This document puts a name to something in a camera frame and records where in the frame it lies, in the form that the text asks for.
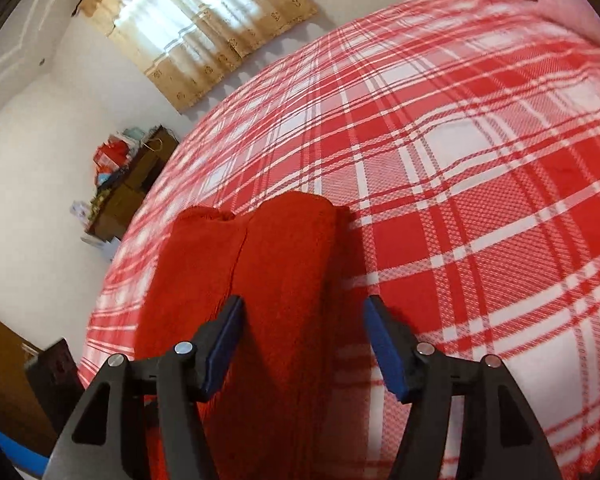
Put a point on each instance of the beige patterned window curtain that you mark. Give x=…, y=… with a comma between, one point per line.
x=205, y=25

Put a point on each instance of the red knitted sweater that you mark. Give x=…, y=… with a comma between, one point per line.
x=280, y=285

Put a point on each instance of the brown wooden cabinet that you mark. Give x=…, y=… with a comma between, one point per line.
x=5, y=385

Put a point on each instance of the white greeting card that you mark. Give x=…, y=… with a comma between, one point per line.
x=80, y=211

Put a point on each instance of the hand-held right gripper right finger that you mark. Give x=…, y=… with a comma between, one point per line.
x=387, y=345

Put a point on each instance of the dark box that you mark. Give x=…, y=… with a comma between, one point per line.
x=55, y=385

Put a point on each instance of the red plaid bed sheet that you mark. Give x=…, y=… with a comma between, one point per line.
x=480, y=160

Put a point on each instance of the brown wooden desk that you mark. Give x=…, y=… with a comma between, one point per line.
x=125, y=200

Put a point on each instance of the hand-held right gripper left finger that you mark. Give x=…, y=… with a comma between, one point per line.
x=225, y=345

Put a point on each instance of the red gift bag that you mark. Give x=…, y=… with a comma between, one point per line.
x=111, y=152

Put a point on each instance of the blue rounded object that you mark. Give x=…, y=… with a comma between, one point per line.
x=17, y=452

